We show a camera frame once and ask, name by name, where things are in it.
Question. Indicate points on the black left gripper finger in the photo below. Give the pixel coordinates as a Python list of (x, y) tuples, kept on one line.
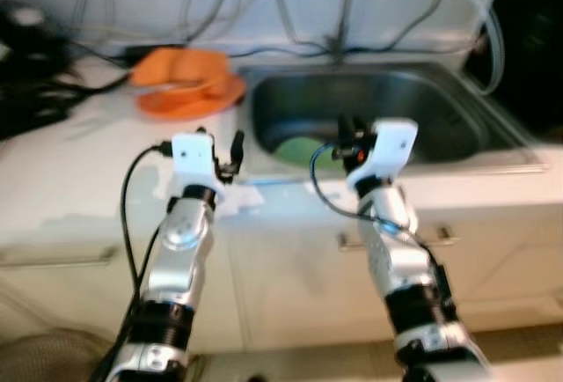
[(201, 131), (237, 147)]

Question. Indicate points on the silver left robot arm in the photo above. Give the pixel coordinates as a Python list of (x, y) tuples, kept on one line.
[(180, 232)]

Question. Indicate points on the black power strip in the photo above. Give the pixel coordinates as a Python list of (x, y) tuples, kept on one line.
[(35, 113)]

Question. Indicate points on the stainless steel sink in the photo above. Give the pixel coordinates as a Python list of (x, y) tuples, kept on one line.
[(396, 100)]

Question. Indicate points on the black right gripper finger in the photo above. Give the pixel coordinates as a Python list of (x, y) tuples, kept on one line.
[(345, 127), (361, 126)]

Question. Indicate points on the orange plastic plate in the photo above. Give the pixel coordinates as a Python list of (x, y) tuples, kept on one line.
[(202, 105)]

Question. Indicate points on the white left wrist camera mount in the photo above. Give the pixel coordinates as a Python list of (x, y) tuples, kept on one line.
[(193, 155)]

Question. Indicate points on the chrome gooseneck faucet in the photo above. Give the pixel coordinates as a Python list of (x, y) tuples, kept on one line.
[(339, 43)]

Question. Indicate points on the black appliance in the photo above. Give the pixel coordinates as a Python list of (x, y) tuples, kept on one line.
[(532, 30)]

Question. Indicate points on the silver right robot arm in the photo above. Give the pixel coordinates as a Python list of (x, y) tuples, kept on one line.
[(400, 268)]

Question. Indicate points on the black adapter with white label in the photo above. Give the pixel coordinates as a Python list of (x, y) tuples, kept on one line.
[(26, 43)]

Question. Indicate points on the white kitchen base cabinet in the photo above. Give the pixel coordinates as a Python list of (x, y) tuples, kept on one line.
[(281, 294)]

